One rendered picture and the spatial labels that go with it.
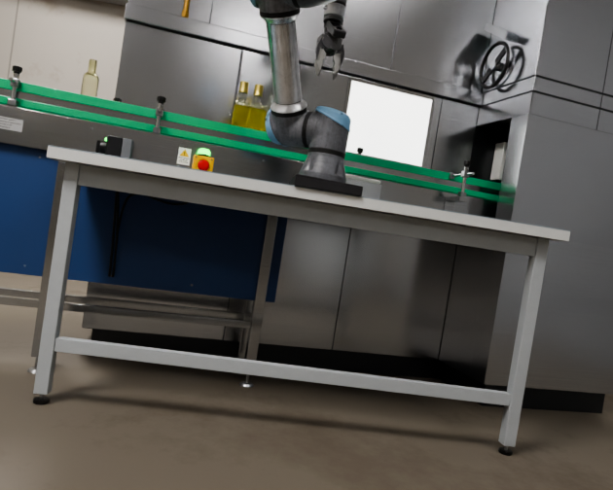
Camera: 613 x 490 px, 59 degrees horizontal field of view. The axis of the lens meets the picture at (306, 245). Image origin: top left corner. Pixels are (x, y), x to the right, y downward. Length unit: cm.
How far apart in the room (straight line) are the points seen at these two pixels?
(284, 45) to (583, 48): 144
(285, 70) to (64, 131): 79
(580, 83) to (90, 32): 423
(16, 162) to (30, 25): 377
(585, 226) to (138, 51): 201
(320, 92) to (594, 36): 118
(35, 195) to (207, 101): 78
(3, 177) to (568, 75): 221
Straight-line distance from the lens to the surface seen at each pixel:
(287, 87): 170
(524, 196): 243
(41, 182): 204
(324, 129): 168
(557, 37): 261
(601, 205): 269
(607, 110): 273
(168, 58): 237
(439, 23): 276
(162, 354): 170
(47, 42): 567
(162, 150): 200
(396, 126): 253
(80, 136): 201
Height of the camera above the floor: 62
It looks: 2 degrees down
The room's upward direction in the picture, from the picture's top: 9 degrees clockwise
